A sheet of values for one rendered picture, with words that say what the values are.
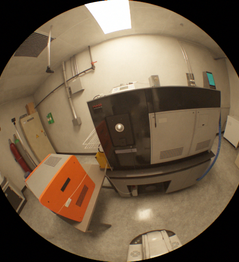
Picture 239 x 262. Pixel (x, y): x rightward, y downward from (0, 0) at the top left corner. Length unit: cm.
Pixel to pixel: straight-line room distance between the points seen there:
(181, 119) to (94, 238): 178
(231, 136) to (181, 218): 268
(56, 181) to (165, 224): 136
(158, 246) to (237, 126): 309
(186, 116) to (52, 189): 98
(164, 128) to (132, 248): 128
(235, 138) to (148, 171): 300
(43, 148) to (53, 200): 295
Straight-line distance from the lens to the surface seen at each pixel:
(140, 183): 95
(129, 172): 85
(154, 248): 97
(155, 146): 67
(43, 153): 343
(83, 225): 83
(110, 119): 57
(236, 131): 328
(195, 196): 169
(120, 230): 145
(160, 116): 57
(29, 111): 345
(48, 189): 54
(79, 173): 68
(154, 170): 84
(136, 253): 119
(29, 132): 328
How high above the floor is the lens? 141
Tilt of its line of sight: 23 degrees down
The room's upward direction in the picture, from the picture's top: 14 degrees counter-clockwise
